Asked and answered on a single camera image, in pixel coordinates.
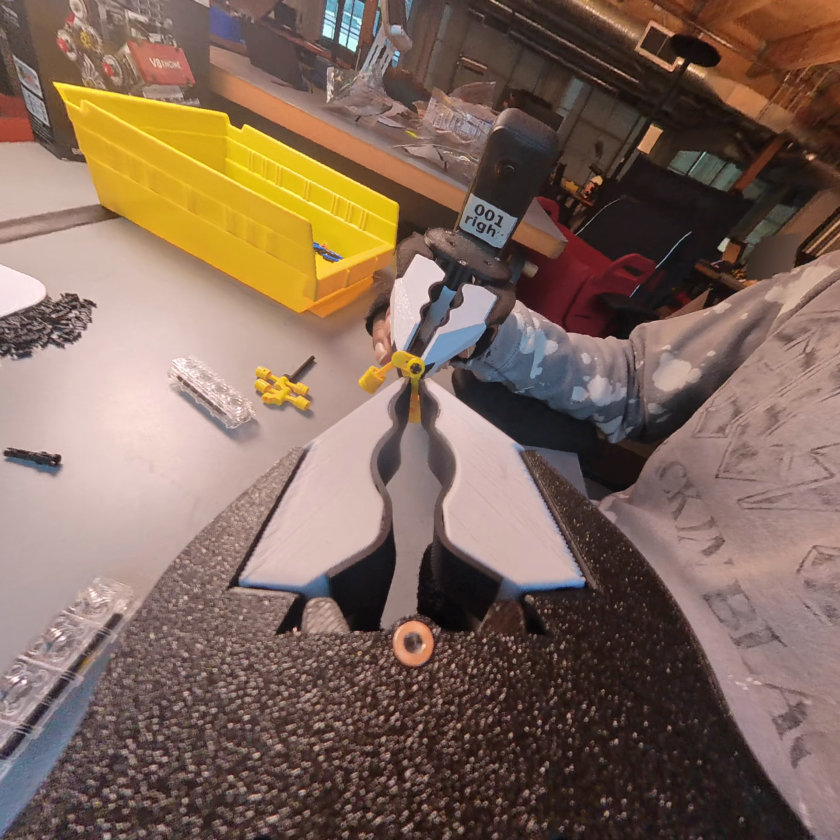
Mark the wooden table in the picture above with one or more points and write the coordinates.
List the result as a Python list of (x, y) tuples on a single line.
[(295, 111)]

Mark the yellow toy piston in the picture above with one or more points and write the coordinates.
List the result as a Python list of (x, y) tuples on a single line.
[(414, 407)]

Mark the black toy engine box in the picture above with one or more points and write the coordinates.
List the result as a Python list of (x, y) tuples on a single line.
[(98, 52)]

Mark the clear cylinder block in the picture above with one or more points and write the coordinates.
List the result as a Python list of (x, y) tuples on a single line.
[(59, 656), (210, 390)]

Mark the pile of black pins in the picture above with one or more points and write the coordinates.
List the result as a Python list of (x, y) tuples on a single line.
[(46, 325)]

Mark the person's grey sweatshirt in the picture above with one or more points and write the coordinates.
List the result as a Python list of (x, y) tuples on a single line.
[(754, 525)]

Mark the white book stand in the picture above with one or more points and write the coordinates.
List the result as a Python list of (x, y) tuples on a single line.
[(16, 289)]

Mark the black floor lamp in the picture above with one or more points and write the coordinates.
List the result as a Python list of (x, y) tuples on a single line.
[(695, 49)]

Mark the pile of clear plastic bags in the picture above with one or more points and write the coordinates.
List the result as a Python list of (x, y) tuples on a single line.
[(453, 118)]

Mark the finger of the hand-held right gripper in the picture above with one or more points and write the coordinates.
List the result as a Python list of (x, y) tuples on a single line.
[(413, 295), (469, 315)]

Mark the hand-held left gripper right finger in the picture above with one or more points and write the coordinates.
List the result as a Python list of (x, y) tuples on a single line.
[(505, 518)]

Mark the person's right hand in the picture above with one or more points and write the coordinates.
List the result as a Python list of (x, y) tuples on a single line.
[(380, 334)]

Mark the black axle with yellow pistons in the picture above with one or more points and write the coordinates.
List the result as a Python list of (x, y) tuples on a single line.
[(279, 388), (373, 379)]

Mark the red plastic object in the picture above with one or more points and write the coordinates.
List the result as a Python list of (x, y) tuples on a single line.
[(577, 275)]

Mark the yellow plastic bin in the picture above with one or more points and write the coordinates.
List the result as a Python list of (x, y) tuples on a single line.
[(197, 197)]

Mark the metal ventilation duct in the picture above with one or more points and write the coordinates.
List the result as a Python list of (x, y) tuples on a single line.
[(590, 39)]

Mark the grey desk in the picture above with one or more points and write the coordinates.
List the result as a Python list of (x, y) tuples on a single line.
[(164, 492)]

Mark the group of blue pins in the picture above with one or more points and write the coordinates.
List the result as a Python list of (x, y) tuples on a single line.
[(328, 251)]

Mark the black connector pin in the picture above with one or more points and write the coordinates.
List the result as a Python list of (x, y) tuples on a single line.
[(33, 457)]

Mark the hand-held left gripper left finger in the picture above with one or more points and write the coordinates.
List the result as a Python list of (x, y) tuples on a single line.
[(315, 518)]

